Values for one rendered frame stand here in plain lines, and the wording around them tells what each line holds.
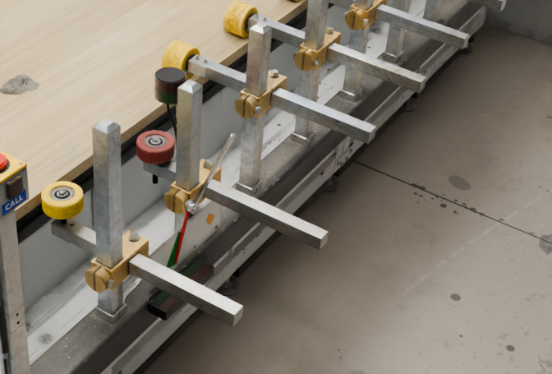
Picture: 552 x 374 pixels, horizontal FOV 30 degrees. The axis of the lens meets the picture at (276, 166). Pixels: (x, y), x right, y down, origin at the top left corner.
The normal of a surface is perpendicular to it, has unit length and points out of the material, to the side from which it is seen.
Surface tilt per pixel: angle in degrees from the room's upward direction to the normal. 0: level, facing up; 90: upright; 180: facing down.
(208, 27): 0
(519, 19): 90
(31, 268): 90
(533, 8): 90
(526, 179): 0
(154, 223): 0
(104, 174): 90
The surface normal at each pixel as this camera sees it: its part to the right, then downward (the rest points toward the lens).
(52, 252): 0.85, 0.36
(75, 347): 0.07, -0.80
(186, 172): -0.52, 0.48
